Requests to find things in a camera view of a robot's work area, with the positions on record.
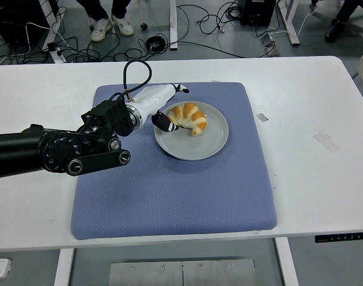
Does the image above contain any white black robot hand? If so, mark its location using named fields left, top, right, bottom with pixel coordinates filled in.
left=130, top=83, right=190, bottom=133

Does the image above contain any golden croissant bread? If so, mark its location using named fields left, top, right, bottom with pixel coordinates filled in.
left=168, top=102, right=208, bottom=136

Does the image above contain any grey round plate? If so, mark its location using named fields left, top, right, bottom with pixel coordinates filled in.
left=154, top=101, right=230, bottom=162

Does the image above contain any white desk leg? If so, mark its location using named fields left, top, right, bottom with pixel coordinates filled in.
left=278, top=0, right=301, bottom=47
left=168, top=0, right=179, bottom=51

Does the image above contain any person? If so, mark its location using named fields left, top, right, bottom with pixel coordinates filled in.
left=76, top=0, right=134, bottom=42
left=324, top=0, right=363, bottom=44

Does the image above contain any blue quilted mat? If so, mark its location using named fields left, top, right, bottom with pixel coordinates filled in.
left=70, top=82, right=278, bottom=241

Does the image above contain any white floor power strip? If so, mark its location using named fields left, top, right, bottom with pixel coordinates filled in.
left=47, top=41, right=66, bottom=64

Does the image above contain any grey foot pedal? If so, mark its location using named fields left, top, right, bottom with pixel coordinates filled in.
left=259, top=34, right=281, bottom=58

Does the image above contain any black computer box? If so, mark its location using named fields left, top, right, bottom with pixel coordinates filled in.
left=239, top=0, right=276, bottom=27

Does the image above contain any large black box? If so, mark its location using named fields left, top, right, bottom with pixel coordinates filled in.
left=0, top=0, right=49, bottom=47

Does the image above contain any grey metal plate with screws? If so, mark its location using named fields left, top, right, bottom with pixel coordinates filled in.
left=108, top=258, right=256, bottom=286

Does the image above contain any large clear tape piece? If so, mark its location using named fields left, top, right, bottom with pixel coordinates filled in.
left=313, top=132, right=341, bottom=154

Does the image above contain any white table leg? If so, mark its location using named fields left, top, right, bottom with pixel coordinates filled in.
left=53, top=248, right=75, bottom=286
left=274, top=237, right=300, bottom=286

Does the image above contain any black table control panel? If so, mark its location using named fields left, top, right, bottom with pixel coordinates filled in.
left=314, top=234, right=363, bottom=244

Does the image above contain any coiled black cable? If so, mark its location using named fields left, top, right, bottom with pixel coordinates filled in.
left=145, top=35, right=167, bottom=52

